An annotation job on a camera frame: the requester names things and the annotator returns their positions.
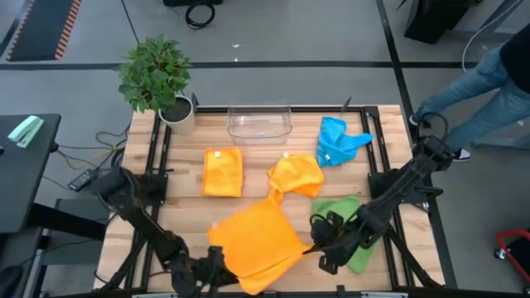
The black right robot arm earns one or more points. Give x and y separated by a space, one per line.
397 190

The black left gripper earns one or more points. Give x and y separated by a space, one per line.
203 275

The person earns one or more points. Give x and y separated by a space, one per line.
488 87

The clear plastic bin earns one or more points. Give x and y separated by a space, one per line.
258 124

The black orange-edged floor mat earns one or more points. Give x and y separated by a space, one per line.
41 29

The mint green stapler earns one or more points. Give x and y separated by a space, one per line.
25 131

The red cart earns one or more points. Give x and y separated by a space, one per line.
513 238

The green microfiber towel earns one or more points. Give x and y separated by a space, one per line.
331 205

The orange microfiber towel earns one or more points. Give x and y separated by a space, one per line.
256 244
223 174
298 174

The green potted plant white pot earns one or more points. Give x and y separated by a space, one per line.
153 72

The black desk base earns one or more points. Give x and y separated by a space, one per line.
70 219

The blue microfiber towel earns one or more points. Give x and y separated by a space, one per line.
335 142

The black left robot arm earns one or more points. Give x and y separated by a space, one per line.
141 219

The black cabinet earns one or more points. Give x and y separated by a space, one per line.
435 16

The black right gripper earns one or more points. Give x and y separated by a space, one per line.
337 238

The grey metal table foot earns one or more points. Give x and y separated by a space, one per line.
505 144

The black side desk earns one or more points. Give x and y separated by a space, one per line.
25 178

